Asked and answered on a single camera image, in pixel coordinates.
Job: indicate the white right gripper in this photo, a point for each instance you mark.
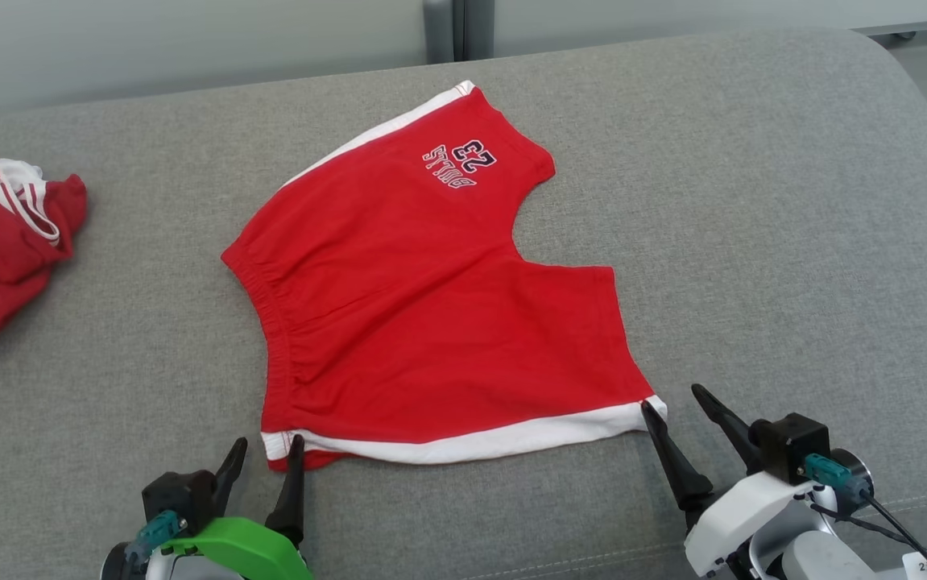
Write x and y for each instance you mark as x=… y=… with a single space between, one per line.
x=741 y=515

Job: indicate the teal camera connector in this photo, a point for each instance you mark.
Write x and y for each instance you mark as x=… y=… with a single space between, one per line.
x=825 y=471
x=159 y=532

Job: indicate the teal left camera connector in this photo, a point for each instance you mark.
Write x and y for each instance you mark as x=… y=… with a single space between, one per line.
x=159 y=532

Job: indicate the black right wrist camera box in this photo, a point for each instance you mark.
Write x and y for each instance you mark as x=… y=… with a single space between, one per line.
x=789 y=443

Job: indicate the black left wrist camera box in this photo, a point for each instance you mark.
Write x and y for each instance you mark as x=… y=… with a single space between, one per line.
x=181 y=495

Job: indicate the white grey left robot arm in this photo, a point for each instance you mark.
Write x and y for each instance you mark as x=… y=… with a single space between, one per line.
x=121 y=564

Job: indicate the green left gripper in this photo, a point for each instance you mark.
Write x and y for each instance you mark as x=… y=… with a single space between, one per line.
x=237 y=552

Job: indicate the grey double partition post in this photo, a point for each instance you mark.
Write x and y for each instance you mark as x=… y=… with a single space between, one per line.
x=459 y=28

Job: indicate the red shorts white trim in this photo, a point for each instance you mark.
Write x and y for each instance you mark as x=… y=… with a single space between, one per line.
x=431 y=322

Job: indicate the teal right camera connector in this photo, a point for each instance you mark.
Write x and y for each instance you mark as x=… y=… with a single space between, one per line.
x=825 y=471

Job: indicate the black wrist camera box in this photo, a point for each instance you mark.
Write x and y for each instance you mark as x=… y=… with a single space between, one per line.
x=789 y=443
x=181 y=495

